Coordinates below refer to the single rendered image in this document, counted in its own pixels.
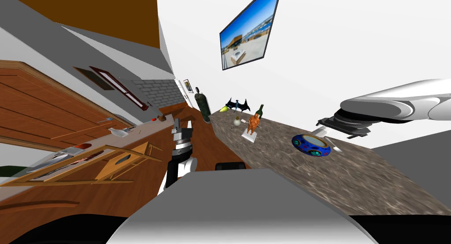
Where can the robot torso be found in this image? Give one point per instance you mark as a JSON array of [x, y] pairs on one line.
[[239, 208]]

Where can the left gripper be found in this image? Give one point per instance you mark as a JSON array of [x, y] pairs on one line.
[[183, 134]]

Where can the white round vase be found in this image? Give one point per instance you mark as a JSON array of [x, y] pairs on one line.
[[237, 122]]

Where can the wooden chair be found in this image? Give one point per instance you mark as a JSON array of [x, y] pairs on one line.
[[116, 163]]

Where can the green wine bottle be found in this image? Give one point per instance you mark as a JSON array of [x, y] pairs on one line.
[[260, 112]]

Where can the red bowl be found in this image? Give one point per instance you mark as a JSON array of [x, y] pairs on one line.
[[83, 146]]

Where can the small framed wall picture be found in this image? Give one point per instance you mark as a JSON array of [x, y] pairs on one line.
[[188, 85]]

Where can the blue patterned bowl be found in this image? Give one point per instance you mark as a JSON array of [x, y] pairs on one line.
[[311, 145]]

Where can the brown wooden door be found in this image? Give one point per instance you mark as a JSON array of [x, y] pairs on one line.
[[38, 106]]

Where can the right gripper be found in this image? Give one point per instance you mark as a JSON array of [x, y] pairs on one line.
[[347, 126]]

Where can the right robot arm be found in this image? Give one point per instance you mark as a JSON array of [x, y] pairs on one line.
[[394, 99]]

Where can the large landscape wall picture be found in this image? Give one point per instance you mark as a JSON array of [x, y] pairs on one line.
[[248, 31]]

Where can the dark green cylinder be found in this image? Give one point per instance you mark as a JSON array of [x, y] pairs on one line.
[[203, 104]]

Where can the white bottle shaped object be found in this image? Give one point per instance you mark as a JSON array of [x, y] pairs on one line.
[[119, 132]]

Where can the red framed window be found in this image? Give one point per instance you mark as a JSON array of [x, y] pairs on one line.
[[119, 87]]

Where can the dark blue winged figure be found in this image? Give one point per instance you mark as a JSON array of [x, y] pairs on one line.
[[238, 104]]

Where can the orange figurine on white base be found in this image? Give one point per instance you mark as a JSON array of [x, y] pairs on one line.
[[253, 123]]

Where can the yellow pointed object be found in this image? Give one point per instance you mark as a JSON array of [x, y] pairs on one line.
[[223, 109]]

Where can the dark brown wall picture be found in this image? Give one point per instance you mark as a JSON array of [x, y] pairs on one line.
[[93, 78]]

